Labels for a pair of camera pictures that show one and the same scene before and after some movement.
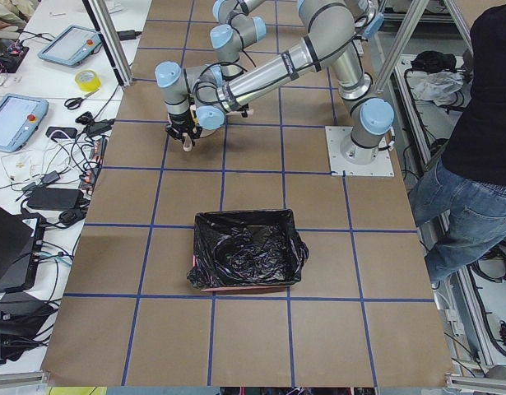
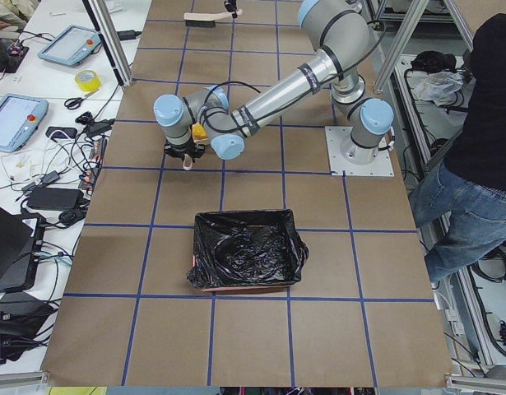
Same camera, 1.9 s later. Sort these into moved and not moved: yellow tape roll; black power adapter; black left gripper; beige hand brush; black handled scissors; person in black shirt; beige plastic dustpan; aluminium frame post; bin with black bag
Moved: beige plastic dustpan; black left gripper; beige hand brush
Not moved: black handled scissors; aluminium frame post; person in black shirt; bin with black bag; black power adapter; yellow tape roll
